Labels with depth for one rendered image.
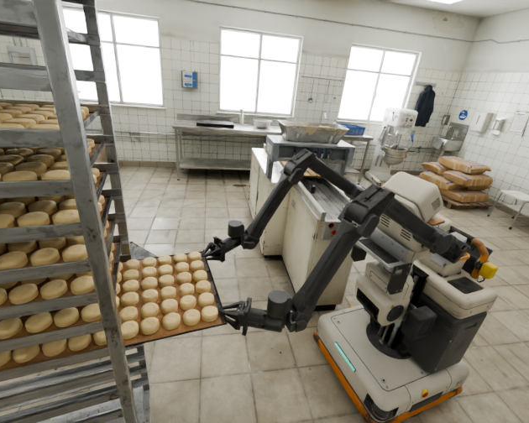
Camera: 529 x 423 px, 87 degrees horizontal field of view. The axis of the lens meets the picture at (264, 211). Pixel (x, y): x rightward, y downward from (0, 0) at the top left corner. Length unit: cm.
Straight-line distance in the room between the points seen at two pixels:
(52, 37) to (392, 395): 178
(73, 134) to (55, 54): 12
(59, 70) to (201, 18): 484
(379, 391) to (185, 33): 508
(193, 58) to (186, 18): 54
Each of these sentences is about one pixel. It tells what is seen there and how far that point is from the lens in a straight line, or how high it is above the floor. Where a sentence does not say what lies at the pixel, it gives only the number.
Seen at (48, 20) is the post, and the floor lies 167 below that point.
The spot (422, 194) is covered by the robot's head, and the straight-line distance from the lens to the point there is 125.
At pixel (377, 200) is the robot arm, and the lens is 84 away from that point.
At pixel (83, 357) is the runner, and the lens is 90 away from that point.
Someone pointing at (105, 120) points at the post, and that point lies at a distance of 102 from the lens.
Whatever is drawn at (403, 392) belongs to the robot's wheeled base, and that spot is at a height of 28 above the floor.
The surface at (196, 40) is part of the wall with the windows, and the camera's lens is 530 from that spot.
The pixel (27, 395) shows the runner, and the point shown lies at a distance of 100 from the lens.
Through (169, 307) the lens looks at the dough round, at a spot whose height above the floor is 97.
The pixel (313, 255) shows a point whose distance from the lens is 198.
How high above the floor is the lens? 162
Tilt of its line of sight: 25 degrees down
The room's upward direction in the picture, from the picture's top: 6 degrees clockwise
